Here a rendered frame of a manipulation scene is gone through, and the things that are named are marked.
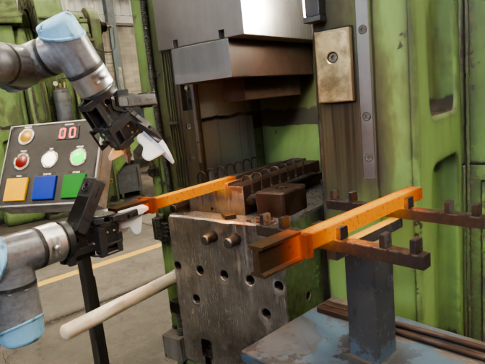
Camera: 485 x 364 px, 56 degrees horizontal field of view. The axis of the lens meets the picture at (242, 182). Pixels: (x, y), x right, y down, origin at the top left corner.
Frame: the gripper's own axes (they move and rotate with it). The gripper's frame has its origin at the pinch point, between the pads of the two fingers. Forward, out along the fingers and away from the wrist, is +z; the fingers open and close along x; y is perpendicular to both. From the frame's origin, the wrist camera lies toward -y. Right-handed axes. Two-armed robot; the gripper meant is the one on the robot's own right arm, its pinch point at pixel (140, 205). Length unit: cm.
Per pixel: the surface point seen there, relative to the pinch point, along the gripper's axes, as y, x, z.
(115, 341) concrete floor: 100, -122, 71
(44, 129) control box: -18, -61, 15
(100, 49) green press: -107, -441, 327
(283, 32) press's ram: -38, 13, 45
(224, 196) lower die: 3.8, 1.2, 27.7
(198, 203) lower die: 6.4, -8.9, 27.7
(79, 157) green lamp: -8.6, -45.4, 16.0
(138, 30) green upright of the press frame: -47, -40, 41
